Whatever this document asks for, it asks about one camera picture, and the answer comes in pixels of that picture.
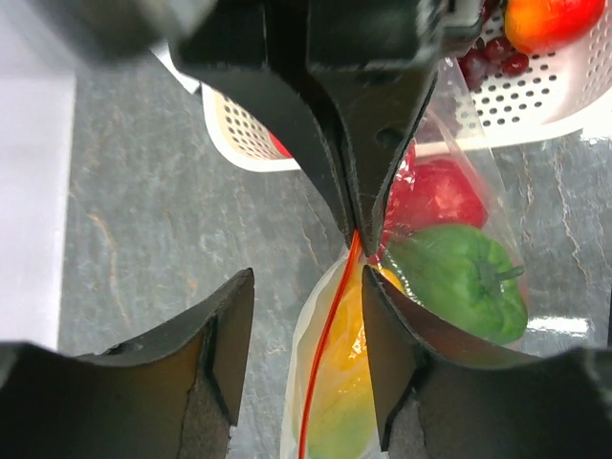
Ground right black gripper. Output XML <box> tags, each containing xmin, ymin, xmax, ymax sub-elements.
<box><xmin>169</xmin><ymin>1</ymin><xmax>483</xmax><ymax>255</ymax></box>

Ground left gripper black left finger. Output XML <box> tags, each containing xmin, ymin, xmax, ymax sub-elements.
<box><xmin>1</xmin><ymin>269</ymin><xmax>254</xmax><ymax>458</ymax></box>

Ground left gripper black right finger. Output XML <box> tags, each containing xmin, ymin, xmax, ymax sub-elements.
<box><xmin>362</xmin><ymin>268</ymin><xmax>611</xmax><ymax>458</ymax></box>

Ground green bell pepper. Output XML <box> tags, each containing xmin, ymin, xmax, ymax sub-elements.
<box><xmin>384</xmin><ymin>224</ymin><xmax>528</xmax><ymax>345</ymax></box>

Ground yellow green mango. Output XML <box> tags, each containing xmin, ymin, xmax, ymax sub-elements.
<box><xmin>306</xmin><ymin>265</ymin><xmax>376</xmax><ymax>458</ymax></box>

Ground red apple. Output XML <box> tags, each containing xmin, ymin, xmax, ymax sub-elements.
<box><xmin>381</xmin><ymin>142</ymin><xmax>489</xmax><ymax>245</ymax></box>

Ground clear zip top bag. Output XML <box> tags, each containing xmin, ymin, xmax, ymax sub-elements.
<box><xmin>280</xmin><ymin>58</ymin><xmax>528</xmax><ymax>458</ymax></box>

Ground dark grape bunch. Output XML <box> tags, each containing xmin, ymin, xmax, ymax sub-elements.
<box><xmin>458</xmin><ymin>35</ymin><xmax>530</xmax><ymax>91</ymax></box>

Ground red tomato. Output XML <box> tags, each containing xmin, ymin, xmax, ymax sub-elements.
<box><xmin>504</xmin><ymin>0</ymin><xmax>605</xmax><ymax>55</ymax></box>

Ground white plastic basket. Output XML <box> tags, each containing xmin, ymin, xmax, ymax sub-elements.
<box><xmin>201</xmin><ymin>3</ymin><xmax>611</xmax><ymax>172</ymax></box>

